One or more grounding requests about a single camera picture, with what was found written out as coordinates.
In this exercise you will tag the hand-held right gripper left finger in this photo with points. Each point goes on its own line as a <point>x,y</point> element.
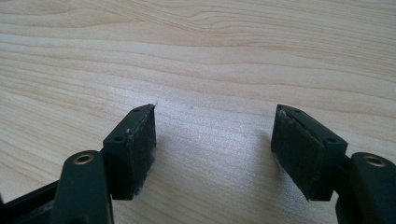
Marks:
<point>129,155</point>

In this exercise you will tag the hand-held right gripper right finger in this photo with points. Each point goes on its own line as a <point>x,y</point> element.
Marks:
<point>306,152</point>

